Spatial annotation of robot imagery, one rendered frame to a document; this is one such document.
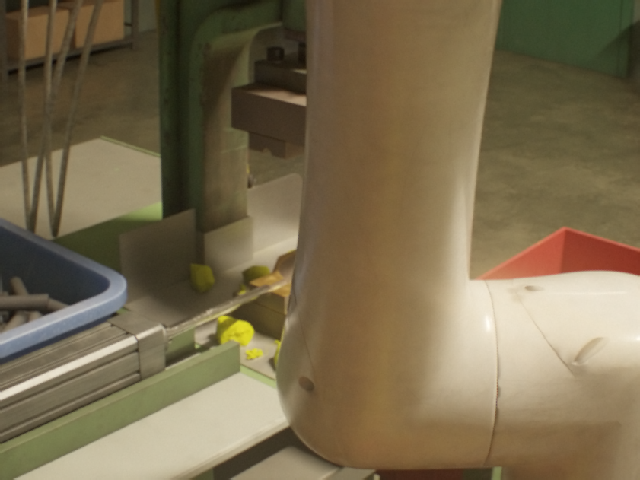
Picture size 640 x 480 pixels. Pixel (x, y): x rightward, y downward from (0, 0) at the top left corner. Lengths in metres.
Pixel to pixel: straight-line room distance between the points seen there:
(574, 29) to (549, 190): 2.55
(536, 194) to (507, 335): 3.81
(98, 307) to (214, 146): 0.23
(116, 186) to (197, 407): 0.71
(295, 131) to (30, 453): 0.35
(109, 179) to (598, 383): 1.03
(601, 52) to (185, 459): 6.18
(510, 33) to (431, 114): 6.67
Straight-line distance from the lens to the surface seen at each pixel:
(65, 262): 1.09
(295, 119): 0.92
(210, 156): 1.10
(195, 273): 1.10
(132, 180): 1.59
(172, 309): 1.08
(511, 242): 3.97
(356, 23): 0.52
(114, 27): 7.01
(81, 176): 1.62
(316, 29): 0.54
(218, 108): 1.10
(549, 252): 1.96
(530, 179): 4.67
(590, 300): 0.72
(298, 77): 0.95
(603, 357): 0.69
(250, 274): 1.12
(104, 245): 1.24
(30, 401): 0.83
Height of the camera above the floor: 1.47
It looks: 21 degrees down
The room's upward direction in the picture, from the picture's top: 1 degrees clockwise
